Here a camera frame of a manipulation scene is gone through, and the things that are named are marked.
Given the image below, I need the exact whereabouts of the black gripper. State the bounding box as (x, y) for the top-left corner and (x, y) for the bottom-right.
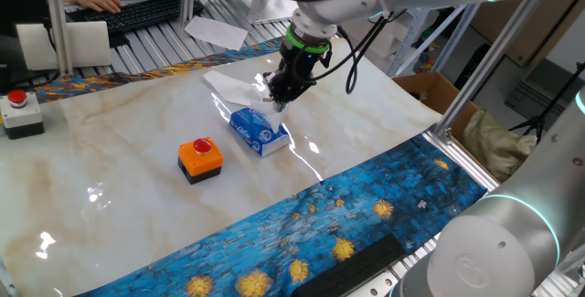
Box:
(267, 40), (333, 114)

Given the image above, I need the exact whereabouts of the white paper napkin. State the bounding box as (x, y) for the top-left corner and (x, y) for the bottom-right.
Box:
(202, 69), (255, 101)
(228, 80), (271, 108)
(249, 98), (288, 133)

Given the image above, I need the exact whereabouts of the blue tissue pack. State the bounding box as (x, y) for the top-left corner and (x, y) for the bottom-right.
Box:
(229, 107), (292, 158)

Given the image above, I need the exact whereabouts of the orange red button box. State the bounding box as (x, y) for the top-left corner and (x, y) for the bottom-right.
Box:
(177, 137), (225, 186)

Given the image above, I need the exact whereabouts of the white paper sheet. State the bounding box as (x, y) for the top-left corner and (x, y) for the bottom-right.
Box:
(184, 16), (249, 52)

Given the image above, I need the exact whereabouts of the white foam box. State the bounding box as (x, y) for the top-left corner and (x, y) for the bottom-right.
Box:
(340, 11), (412, 58)

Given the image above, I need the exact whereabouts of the blue starry tablecloth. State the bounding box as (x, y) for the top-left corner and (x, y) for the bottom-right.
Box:
(31, 36), (489, 297)

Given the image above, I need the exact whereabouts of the marble pattern mat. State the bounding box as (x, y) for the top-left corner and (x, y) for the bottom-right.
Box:
(0, 36), (443, 297)

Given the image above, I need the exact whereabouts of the grey metal shelf rack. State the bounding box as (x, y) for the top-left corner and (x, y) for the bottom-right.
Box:
(388, 3), (484, 79)

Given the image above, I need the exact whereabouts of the brown cardboard box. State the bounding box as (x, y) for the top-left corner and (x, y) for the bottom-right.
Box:
(391, 71), (481, 143)

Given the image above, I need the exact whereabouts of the black keyboard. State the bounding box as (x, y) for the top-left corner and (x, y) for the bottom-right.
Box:
(66, 0), (206, 35)

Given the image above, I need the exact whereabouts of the black foam block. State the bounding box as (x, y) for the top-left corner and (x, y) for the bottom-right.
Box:
(291, 234), (407, 297)

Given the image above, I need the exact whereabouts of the white plastic panel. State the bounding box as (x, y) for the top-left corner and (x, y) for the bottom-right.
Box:
(16, 21), (112, 71)

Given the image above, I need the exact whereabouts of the olive cloth bag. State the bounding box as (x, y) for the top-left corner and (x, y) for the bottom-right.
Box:
(462, 108), (538, 184)

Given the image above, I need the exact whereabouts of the dark grey crate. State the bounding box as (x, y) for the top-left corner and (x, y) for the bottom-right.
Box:
(505, 57), (585, 120)

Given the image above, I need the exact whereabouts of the brown cardboard board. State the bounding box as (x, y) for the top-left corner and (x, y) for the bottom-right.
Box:
(470, 0), (585, 69)

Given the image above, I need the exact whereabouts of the grey emergency stop box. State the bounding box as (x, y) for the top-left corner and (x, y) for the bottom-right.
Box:
(0, 89), (46, 141)

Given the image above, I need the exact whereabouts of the black tripod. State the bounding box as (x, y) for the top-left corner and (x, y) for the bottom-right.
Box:
(507, 61), (585, 145)

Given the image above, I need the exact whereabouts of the black monitor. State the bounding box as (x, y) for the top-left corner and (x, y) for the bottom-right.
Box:
(0, 0), (60, 92)

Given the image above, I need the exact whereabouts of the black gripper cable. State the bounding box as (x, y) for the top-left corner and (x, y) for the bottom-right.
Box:
(262, 0), (409, 96)

